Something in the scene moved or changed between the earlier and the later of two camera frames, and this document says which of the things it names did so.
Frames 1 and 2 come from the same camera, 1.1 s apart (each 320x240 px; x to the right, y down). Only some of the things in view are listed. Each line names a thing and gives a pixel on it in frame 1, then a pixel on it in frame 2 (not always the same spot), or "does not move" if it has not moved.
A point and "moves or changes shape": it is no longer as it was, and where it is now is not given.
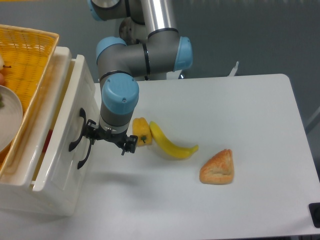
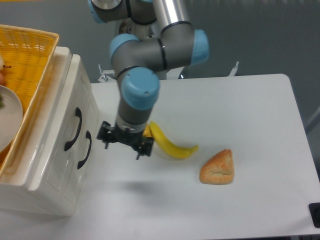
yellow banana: (171, 148) does not move
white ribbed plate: (11, 117) does not move
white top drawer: (67, 157) moves or changes shape
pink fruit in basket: (2, 79) does not move
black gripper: (128, 142) to (122, 134)
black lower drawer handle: (81, 162) does not move
